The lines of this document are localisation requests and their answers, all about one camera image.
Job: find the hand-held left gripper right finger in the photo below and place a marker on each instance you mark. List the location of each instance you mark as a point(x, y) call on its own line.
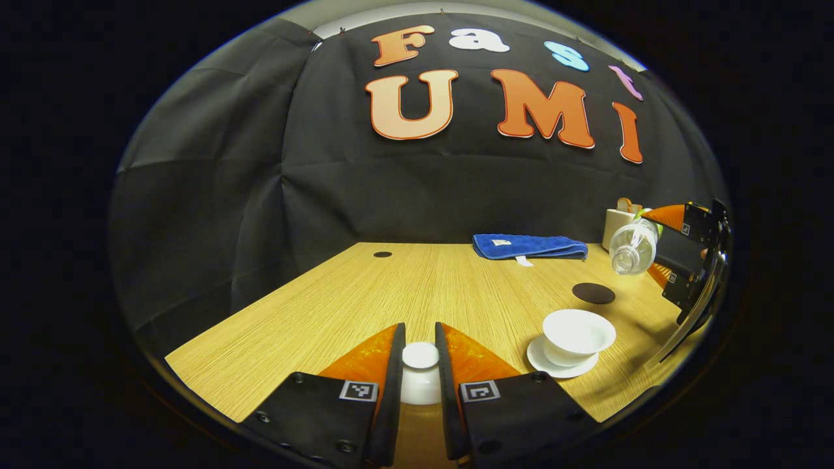
point(446, 391)

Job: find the white teacup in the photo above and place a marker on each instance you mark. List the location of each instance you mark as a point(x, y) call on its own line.
point(576, 332)

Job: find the white saucer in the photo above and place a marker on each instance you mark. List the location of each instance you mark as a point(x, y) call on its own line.
point(541, 361)

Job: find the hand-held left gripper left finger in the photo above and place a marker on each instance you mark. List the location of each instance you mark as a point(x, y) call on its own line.
point(391, 391)

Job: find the white teacup lid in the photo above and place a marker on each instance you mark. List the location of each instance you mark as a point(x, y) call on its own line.
point(420, 371)

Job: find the blue towel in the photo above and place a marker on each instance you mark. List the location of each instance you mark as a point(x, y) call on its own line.
point(528, 246)

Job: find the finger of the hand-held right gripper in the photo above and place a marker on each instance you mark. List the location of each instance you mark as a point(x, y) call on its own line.
point(697, 225)
point(681, 290)

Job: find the dark round coaster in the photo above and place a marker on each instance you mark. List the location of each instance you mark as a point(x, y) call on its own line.
point(593, 294)

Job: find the black backdrop cloth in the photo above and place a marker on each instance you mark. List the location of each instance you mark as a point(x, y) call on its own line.
point(391, 195)

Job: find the white toaster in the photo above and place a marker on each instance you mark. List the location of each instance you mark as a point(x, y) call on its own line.
point(612, 228)

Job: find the brown bread slice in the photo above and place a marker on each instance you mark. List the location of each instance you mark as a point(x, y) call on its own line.
point(624, 205)

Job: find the clear water bottle green label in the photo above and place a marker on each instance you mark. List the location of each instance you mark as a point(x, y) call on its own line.
point(632, 251)

